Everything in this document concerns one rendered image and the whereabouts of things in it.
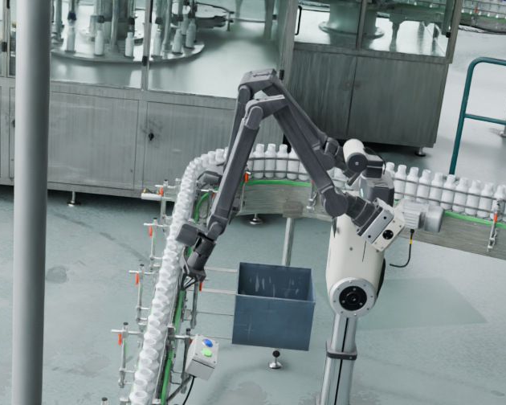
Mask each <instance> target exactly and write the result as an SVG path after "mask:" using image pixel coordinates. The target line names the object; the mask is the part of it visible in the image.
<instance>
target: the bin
mask: <svg viewBox="0 0 506 405"><path fill-rule="evenodd" d="M204 270H209V271H217V272H233V273H237V277H236V279H237V285H236V291H227V290H218V289H209V288H202V291H199V288H198V291H199V292H205V293H221V294H229V295H235V308H234V314H226V313H210V312H201V311H198V313H208V314H217V315H225V316H234V320H233V330H232V337H215V336H206V335H202V336H204V337H206V338H221V339H230V340H232V342H231V344H236V345H245V346H262V347H270V348H279V349H287V350H303V351H308V350H309V344H310V338H311V332H312V320H313V314H314V309H315V304H316V294H315V285H314V276H313V268H302V267H294V266H285V265H277V264H261V263H252V262H244V261H239V262H238V269H228V268H212V267H204Z"/></svg>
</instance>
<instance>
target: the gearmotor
mask: <svg viewBox="0 0 506 405"><path fill-rule="evenodd" d="M393 208H394V209H395V210H397V211H399V212H400V213H402V214H403V217H404V220H405V227H406V228H410V233H411V234H410V247H409V258H408V261H407V263H406V264H405V265H403V266H398V265H394V264H390V266H394V267H397V268H404V267H405V266H407V265H408V263H409V262H410V252H411V244H412V235H413V233H414V230H418V229H419V230H422V231H429V232H434V233H439V232H440V229H441V226H442V223H443V216H444V208H443V207H439V206H436V205H431V204H428V203H425V202H419V201H415V200H409V199H404V198H402V199H399V200H398V203H395V202H394V205H393Z"/></svg>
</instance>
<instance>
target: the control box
mask: <svg viewBox="0 0 506 405"><path fill-rule="evenodd" d="M204 339H209V338H207V337H204V336H202V335H200V334H198V333H197V334H196V336H195V338H194V340H193V341H192V343H191V345H190V348H189V349H188V354H187V360H186V370H185V372H186V373H189V377H188V378H187V379H186V380H185V381H184V382H183V383H182V384H181V385H180V386H179V387H178V388H177V389H176V390H175V391H174V392H173V394H172V395H171V396H169V393H168V398H167V400H166V402H167V405H169V402H170V401H171V400H172V399H173V398H174V397H175V396H176V395H177V394H178V393H179V392H180V391H181V390H182V389H183V388H184V387H185V386H186V385H187V383H188V382H189V381H190V380H191V379H192V382H191V385H190V389H189V391H188V394H187V396H186V398H185V401H184V403H183V404H182V405H185V404H186V401H187V399H188V397H189V395H190V392H191V389H192V386H193V384H194V378H197V377H198V378H201V379H204V380H206V381H208V380H209V378H210V376H211V374H212V372H213V371H214V368H215V367H216V365H217V357H218V342H216V341H213V340H211V339H209V340H211V341H212V346H208V345H206V344H205V343H204V342H203V341H204ZM204 348H206V349H208V350H210V351H211V355H206V354H204V353H203V352H202V350H203V349H204Z"/></svg>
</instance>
